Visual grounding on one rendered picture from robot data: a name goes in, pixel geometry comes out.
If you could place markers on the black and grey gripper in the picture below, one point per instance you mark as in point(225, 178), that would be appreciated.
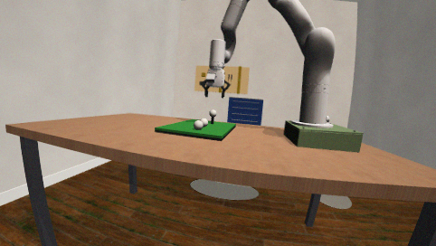
point(219, 81)

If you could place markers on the white ball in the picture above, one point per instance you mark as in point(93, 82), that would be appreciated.
point(205, 121)
point(212, 113)
point(198, 124)

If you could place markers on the green turf mat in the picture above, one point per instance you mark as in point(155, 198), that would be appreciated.
point(213, 131)

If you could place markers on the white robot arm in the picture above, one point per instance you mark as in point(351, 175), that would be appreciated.
point(319, 54)

